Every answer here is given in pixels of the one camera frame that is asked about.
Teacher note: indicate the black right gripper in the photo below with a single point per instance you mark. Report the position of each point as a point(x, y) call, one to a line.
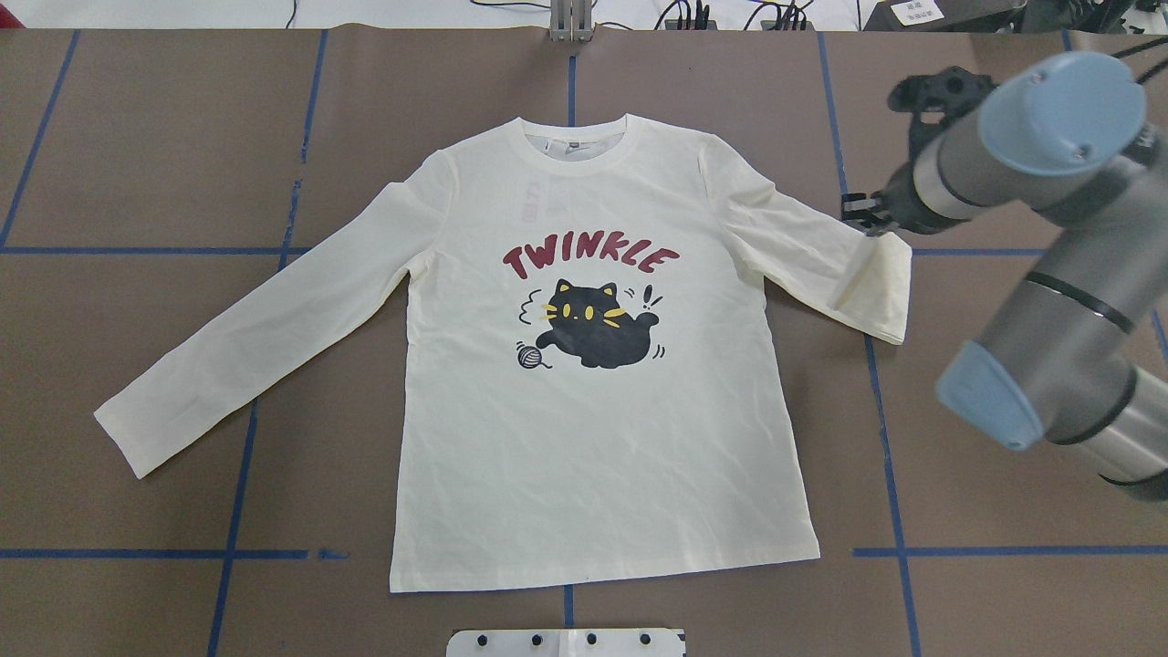
point(897, 198)

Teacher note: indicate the cream long-sleeve cat shirt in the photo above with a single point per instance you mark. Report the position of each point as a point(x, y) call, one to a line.
point(591, 386)

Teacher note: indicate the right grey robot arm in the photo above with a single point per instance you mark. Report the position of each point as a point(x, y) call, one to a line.
point(1069, 138)

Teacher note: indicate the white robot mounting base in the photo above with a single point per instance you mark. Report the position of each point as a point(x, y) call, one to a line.
point(569, 642)

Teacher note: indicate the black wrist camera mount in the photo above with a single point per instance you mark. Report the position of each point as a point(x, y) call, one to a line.
point(936, 101)

